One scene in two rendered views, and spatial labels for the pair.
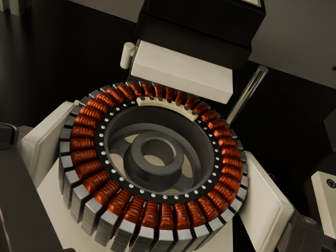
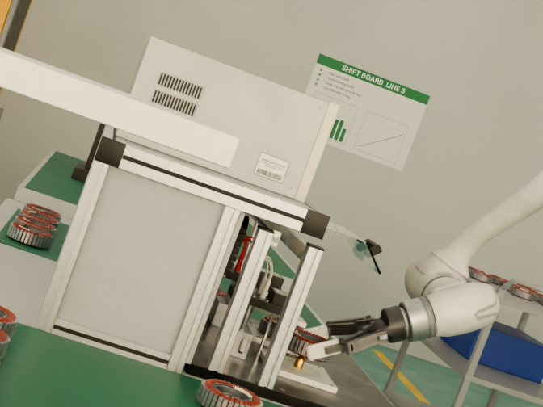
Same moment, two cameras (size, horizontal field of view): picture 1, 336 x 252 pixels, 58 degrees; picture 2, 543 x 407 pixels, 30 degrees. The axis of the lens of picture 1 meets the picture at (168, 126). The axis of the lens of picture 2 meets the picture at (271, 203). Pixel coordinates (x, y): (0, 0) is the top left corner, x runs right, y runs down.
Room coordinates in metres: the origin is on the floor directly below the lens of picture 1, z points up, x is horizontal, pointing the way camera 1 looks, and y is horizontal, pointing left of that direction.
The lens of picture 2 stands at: (0.30, 2.10, 1.22)
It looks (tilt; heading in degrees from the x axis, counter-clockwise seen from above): 4 degrees down; 270
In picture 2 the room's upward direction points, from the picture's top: 20 degrees clockwise
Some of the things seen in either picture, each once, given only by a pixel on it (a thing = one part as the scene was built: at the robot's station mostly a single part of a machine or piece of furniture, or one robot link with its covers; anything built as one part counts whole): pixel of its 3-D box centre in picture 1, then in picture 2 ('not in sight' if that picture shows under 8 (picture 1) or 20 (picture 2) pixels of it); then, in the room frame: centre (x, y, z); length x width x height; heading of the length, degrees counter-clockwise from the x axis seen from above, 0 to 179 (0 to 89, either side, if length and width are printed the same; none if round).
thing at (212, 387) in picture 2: not in sight; (229, 400); (0.24, 0.39, 0.77); 0.11 x 0.11 x 0.04
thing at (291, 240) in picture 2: not in sight; (284, 233); (0.24, -0.10, 1.03); 0.62 x 0.01 x 0.03; 100
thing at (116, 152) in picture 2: not in sight; (199, 172); (0.45, -0.07, 1.09); 0.68 x 0.44 x 0.05; 100
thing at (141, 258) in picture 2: not in sight; (138, 267); (0.48, 0.27, 0.91); 0.28 x 0.03 x 0.32; 10
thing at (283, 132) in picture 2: not in sight; (218, 116); (0.46, -0.08, 1.22); 0.44 x 0.39 x 0.20; 100
